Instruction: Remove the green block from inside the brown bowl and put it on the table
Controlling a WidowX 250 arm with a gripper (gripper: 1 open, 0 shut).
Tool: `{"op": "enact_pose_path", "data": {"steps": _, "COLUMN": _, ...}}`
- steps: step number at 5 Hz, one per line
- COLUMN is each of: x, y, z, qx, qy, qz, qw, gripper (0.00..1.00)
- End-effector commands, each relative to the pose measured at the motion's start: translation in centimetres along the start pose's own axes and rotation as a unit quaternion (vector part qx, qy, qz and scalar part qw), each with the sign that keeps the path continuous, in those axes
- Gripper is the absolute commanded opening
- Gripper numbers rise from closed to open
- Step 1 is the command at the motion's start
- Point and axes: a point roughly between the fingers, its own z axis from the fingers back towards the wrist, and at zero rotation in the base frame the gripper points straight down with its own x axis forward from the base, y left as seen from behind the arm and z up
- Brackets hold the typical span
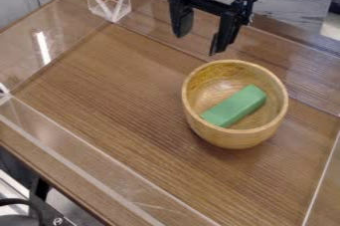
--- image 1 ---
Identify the black cable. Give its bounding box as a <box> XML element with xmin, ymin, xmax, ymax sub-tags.
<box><xmin>0</xmin><ymin>197</ymin><xmax>45</xmax><ymax>226</ymax></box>

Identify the brown wooden bowl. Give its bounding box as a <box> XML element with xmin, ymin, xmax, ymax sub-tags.
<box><xmin>181</xmin><ymin>60</ymin><xmax>288</xmax><ymax>149</ymax></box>

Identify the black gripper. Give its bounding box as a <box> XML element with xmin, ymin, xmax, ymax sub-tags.
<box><xmin>168</xmin><ymin>0</ymin><xmax>257</xmax><ymax>55</ymax></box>

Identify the clear acrylic tray wall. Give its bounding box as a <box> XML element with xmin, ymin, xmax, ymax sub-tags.
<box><xmin>0</xmin><ymin>0</ymin><xmax>340</xmax><ymax>226</ymax></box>

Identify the black table leg bracket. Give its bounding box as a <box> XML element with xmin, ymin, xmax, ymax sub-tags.
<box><xmin>29</xmin><ymin>177</ymin><xmax>77</xmax><ymax>226</ymax></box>

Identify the green rectangular block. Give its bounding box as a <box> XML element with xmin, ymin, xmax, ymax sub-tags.
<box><xmin>200</xmin><ymin>85</ymin><xmax>266</xmax><ymax>127</ymax></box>

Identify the clear acrylic corner bracket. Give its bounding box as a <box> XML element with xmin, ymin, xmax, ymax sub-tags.
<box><xmin>86</xmin><ymin>0</ymin><xmax>132</xmax><ymax>23</ymax></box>

